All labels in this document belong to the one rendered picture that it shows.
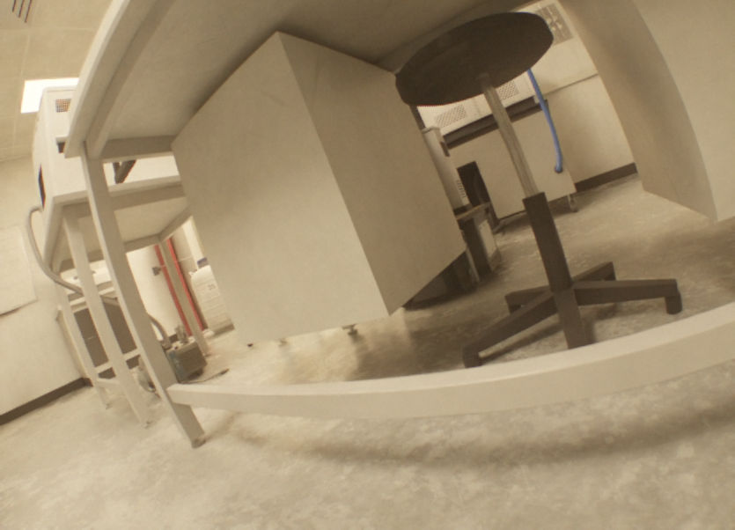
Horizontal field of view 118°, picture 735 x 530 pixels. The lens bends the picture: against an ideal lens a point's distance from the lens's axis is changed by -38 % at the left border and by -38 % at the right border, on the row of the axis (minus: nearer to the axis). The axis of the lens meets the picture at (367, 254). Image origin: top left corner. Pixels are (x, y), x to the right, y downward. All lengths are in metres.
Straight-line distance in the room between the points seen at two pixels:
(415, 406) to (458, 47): 0.53
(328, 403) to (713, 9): 0.78
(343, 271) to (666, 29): 0.69
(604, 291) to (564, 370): 0.43
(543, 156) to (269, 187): 1.89
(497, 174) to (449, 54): 1.83
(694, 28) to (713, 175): 0.21
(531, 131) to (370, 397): 2.13
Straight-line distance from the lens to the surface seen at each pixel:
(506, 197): 2.40
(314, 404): 0.49
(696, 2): 0.64
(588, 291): 0.75
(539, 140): 2.37
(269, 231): 0.79
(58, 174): 1.55
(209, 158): 0.94
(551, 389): 0.34
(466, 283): 1.33
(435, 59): 0.63
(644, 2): 0.60
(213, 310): 3.42
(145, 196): 1.59
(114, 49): 0.80
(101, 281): 3.91
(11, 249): 4.57
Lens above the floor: 0.35
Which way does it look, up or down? 3 degrees down
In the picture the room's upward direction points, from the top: 22 degrees counter-clockwise
